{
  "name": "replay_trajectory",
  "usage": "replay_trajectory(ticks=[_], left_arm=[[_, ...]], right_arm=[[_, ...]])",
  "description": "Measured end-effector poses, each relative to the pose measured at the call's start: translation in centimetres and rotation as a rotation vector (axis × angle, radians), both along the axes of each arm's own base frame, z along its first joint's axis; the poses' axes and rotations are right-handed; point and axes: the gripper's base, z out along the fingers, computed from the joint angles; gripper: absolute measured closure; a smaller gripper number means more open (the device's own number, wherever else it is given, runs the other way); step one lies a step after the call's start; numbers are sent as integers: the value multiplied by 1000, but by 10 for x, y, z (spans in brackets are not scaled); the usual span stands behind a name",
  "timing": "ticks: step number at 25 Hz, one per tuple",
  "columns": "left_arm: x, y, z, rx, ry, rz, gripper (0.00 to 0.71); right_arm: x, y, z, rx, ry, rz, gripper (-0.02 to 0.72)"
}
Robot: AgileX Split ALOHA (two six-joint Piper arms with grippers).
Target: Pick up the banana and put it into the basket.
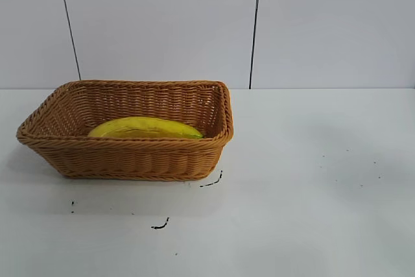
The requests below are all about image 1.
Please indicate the brown woven wicker basket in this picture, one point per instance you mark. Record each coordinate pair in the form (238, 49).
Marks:
(129, 157)

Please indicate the yellow banana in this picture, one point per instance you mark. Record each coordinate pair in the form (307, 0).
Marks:
(146, 127)

